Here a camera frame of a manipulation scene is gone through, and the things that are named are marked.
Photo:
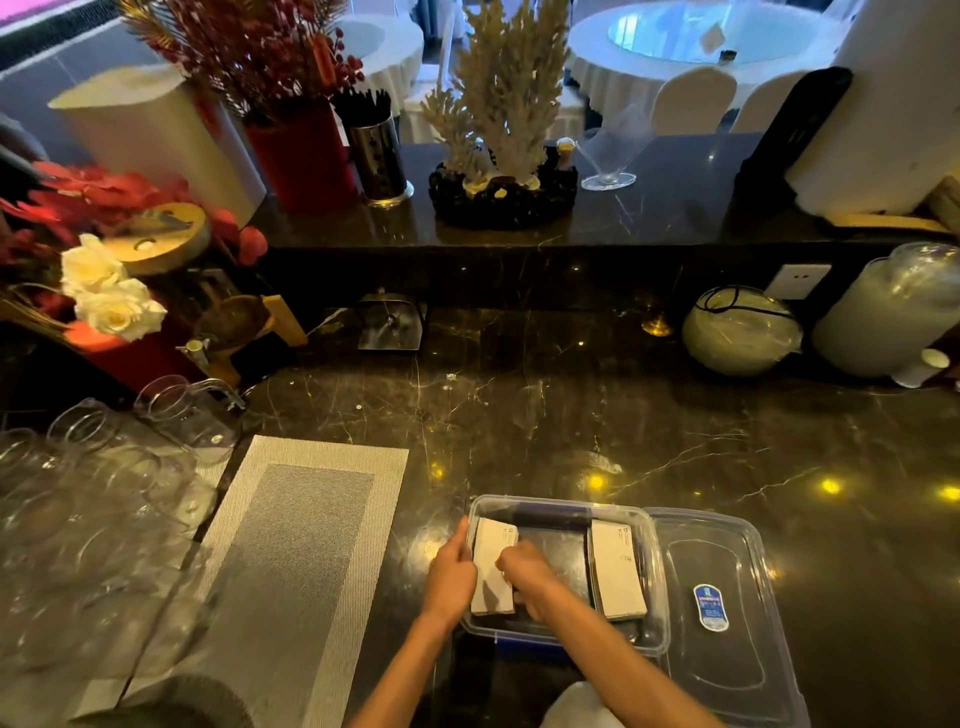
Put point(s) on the person's right hand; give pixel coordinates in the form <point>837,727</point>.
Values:
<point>534,577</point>

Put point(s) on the person's left hand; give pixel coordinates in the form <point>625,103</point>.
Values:
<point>448,585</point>

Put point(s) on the person's right fingers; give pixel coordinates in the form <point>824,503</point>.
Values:
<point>511,564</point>

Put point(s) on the person's left thumb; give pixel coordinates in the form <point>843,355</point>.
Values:
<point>459,537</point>

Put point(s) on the white paper sleeve stack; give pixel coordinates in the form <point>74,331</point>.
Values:
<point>491,551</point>
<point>616,570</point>

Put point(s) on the person's left forearm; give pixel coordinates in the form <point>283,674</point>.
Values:
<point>401,675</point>

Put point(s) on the person's right forearm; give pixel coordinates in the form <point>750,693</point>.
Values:
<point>615,660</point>

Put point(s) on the clear plastic storage box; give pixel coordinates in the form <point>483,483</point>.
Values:
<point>570,517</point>

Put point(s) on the white cloth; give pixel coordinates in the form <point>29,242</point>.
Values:
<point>579,711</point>

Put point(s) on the grey woven placemat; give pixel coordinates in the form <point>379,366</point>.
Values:
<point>289,570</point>

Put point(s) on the metal napkin holder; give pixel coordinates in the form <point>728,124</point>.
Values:
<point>390,322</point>

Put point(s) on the clear plastic box lid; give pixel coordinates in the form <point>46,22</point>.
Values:
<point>739,600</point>

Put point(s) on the clear glass pitcher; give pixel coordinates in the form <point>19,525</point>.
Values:
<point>196,420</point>

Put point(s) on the wooden stand with bowl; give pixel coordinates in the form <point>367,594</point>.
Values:
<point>240,326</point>

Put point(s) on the round glass jar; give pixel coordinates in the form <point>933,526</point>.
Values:
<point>739,334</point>

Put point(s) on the black woven basket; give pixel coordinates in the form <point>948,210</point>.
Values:
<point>502,206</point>

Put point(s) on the red box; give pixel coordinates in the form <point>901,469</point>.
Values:
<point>135,360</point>

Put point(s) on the group of clear drinking glasses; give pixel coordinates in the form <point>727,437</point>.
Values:
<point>82,540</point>

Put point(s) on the black metal straw holder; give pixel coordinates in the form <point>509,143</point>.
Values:
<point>380,161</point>

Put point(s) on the small cork stoppered bottle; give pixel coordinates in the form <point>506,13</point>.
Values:
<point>565,154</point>

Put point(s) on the red vase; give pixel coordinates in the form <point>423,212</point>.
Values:
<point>304,161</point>

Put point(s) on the clear cocktail glass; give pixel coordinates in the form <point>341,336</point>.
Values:
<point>613,150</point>

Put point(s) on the round golden wooden ornament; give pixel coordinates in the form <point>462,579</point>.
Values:
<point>161,240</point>

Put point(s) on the white artificial roses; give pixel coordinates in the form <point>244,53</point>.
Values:
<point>105,292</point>

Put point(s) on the bunch of black straws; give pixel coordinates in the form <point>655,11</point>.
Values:
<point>362,106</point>

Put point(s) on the white coral decoration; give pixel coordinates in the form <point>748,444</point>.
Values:
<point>506,90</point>

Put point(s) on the small white cup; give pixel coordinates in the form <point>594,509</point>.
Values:
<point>921,369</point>

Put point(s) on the large frosted glass jar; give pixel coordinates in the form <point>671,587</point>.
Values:
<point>889,311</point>

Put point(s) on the round white clothed table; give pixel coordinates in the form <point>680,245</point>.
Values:
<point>379,52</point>

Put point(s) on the white covered chair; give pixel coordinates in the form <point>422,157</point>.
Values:
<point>694,101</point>
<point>769,101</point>

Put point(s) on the white slanted box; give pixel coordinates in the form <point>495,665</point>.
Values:
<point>150,135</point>

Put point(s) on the red artificial flowers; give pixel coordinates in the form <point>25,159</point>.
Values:
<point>82,195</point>

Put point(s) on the black menu folder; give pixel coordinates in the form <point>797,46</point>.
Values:
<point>795,127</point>

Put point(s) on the red berry branch bouquet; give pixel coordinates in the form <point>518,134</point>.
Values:
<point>240,49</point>

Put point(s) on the round table with glass turntable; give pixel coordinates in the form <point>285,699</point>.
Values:
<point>712,37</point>

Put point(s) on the white pillar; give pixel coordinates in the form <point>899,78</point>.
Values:
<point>885,105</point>

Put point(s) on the white wall socket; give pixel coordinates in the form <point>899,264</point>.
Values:
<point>798,282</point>

